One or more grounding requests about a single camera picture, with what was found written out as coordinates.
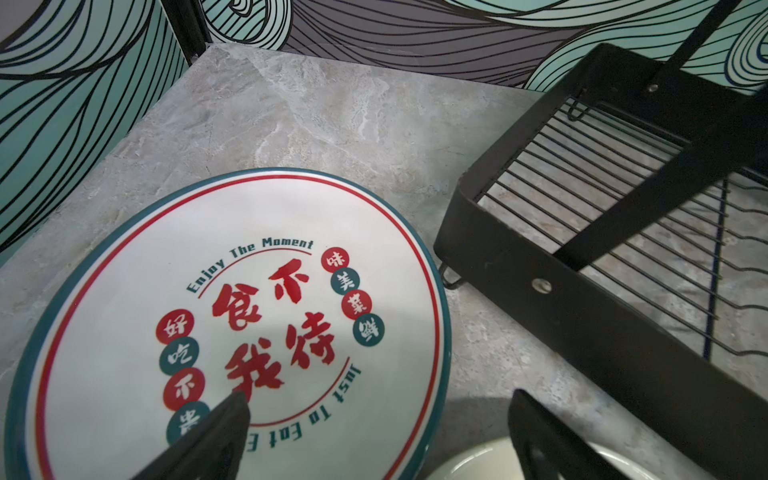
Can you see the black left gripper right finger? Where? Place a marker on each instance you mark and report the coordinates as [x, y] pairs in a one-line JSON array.
[[547, 448]]

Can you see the white plate red Chinese characters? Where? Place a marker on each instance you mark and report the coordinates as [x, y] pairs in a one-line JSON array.
[[305, 295]]

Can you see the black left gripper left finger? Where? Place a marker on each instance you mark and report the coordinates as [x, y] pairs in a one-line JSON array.
[[212, 450]]

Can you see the cream floral painted plate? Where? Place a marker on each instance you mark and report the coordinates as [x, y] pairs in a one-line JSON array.
[[497, 459]]

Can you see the black corner frame post left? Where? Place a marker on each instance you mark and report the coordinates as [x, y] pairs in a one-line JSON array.
[[188, 22]]

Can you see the black wire dish rack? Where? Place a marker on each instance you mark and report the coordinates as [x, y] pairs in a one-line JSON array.
[[623, 218]]

